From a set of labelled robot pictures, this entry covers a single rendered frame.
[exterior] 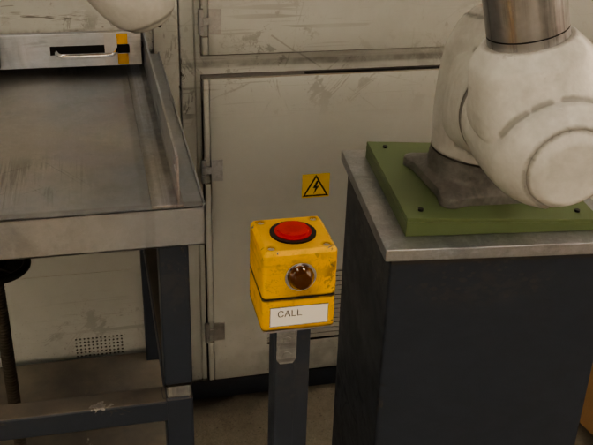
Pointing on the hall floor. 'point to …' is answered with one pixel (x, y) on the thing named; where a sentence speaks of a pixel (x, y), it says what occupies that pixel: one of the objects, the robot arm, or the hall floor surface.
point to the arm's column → (460, 346)
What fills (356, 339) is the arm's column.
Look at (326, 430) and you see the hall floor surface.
